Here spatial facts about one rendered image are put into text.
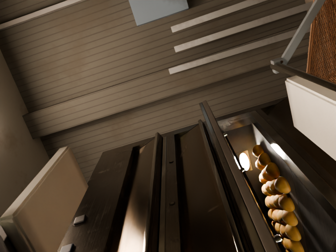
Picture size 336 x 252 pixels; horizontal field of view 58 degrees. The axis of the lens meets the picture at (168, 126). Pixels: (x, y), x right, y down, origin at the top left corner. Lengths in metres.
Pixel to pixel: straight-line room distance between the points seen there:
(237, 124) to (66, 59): 2.45
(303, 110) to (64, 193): 0.13
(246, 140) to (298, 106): 1.70
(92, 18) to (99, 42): 0.26
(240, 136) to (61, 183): 1.71
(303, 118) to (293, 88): 0.02
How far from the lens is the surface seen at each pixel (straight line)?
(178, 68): 3.30
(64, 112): 3.68
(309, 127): 0.17
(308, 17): 1.15
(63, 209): 0.17
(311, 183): 1.11
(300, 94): 0.16
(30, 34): 3.90
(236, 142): 1.86
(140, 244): 1.02
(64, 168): 0.18
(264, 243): 0.69
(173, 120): 3.65
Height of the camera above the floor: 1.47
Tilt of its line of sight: 6 degrees up
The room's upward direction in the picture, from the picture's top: 107 degrees counter-clockwise
